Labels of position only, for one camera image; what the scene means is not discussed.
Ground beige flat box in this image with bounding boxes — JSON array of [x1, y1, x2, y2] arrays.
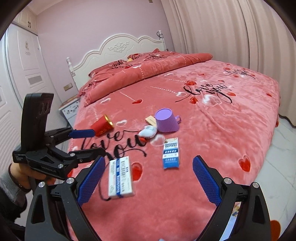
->
[[145, 115, 157, 127]]

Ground person's left hand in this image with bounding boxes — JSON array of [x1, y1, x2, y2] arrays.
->
[[9, 162, 47, 190]]

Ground white small sock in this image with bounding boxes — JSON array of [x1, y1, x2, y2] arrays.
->
[[138, 125, 158, 139]]

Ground purple ribbed cup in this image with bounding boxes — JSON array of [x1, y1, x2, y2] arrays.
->
[[154, 108, 182, 133]]

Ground beige pleated curtain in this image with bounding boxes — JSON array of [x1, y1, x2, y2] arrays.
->
[[162, 1, 295, 125]]

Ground wall socket plate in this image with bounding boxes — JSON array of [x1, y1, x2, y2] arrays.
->
[[63, 83, 73, 91]]

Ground large white blue medicine box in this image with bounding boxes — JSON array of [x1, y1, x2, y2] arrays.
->
[[108, 156, 134, 199]]

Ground red paper cup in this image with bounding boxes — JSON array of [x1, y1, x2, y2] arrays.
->
[[91, 115, 114, 137]]

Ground black left tracking box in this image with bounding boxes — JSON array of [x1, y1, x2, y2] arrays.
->
[[21, 93, 54, 152]]

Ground white carved headboard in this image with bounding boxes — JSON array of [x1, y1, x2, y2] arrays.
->
[[66, 30, 167, 89]]

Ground orange trash bin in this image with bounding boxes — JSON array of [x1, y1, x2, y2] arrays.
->
[[270, 220, 281, 241]]

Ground small blue white medicine box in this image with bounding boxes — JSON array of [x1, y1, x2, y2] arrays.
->
[[162, 138, 180, 169]]

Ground white wardrobe door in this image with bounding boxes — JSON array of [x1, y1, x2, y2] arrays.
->
[[1, 24, 66, 171]]

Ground folded red quilt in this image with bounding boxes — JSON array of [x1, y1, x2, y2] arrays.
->
[[78, 48, 213, 106]]

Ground pink heart bed blanket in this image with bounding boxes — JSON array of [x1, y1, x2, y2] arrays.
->
[[69, 60, 280, 240]]

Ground grey sleeve forearm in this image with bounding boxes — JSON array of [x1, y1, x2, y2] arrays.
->
[[0, 170, 31, 223]]

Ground white nightstand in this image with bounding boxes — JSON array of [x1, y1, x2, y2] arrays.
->
[[59, 96, 80, 128]]

